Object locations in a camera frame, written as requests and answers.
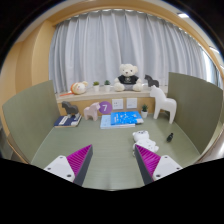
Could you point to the bright blue book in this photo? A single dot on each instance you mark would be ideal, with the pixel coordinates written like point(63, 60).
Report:
point(126, 117)

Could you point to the light wooden ledge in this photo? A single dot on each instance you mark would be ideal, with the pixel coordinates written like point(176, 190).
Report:
point(83, 98)

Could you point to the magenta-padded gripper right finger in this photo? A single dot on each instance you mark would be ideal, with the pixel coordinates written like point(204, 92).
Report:
point(166, 168)

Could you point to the cream and orange plush toy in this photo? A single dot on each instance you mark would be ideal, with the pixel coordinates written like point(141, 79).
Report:
point(79, 88)

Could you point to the ceiling lights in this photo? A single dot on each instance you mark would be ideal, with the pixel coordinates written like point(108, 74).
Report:
point(183, 15)

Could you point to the white bear-shaped power strip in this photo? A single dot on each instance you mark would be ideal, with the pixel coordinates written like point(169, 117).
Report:
point(143, 140)

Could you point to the small plant white pot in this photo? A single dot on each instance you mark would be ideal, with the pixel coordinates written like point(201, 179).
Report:
point(107, 88)
point(144, 114)
point(96, 88)

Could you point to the purple round number sign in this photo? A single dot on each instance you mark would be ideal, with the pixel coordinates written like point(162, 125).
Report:
point(105, 107)

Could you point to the large white horse figurine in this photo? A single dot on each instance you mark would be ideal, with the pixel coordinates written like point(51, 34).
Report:
point(165, 103)

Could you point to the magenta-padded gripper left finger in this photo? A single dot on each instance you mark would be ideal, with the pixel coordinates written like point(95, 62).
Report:
point(60, 166)

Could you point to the white wall socket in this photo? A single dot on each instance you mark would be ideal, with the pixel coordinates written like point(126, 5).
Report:
point(117, 104)
point(131, 103)

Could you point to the pale grey curtain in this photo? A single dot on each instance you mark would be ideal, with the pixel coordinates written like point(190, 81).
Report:
point(100, 43)

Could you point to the dark blue book stack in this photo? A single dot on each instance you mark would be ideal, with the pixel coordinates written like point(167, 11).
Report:
point(66, 121)

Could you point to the cream teddy bear black shirt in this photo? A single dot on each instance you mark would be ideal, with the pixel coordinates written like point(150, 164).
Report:
point(128, 80)

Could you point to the olive green partition panel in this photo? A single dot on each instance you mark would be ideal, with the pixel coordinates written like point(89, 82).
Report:
point(30, 116)
point(196, 106)

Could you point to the black horse figurine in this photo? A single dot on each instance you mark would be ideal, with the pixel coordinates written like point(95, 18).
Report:
point(152, 82)

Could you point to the dark grey horse figurine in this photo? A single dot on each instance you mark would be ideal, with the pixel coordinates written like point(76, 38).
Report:
point(70, 108)

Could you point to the pink horse figurine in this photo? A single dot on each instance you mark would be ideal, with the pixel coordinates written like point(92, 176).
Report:
point(91, 111)

